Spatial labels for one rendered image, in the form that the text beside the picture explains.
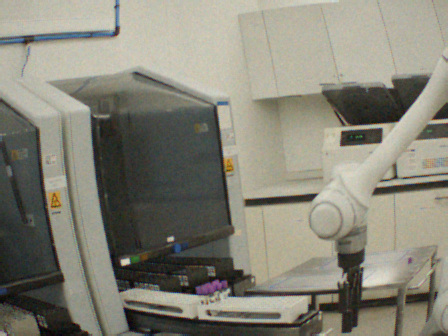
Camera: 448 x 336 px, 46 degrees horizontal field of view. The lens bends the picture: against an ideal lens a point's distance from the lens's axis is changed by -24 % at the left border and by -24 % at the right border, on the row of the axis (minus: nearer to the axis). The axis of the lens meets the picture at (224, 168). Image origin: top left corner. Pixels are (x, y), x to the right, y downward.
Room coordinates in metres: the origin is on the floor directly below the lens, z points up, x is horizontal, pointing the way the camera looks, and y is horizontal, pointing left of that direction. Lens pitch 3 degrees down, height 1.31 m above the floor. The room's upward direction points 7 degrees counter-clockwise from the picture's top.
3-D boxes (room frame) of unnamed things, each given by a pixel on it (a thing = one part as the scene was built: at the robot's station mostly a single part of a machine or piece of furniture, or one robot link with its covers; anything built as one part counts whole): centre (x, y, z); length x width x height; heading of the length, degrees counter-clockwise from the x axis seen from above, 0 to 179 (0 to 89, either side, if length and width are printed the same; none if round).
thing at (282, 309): (1.60, -0.03, 0.83); 0.30 x 0.10 x 0.06; 55
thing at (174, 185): (2.16, 0.37, 1.28); 0.61 x 0.51 x 0.63; 145
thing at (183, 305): (1.78, 0.23, 0.83); 0.30 x 0.10 x 0.06; 55
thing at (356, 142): (4.10, -0.99, 1.22); 0.62 x 0.56 x 0.64; 143
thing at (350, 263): (1.43, -0.28, 0.95); 0.08 x 0.07 x 0.09; 145
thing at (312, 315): (1.68, 0.09, 0.78); 0.73 x 0.14 x 0.09; 55
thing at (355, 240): (1.43, -0.28, 1.03); 0.09 x 0.09 x 0.06
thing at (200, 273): (2.09, 0.14, 0.85); 0.12 x 0.02 x 0.06; 145
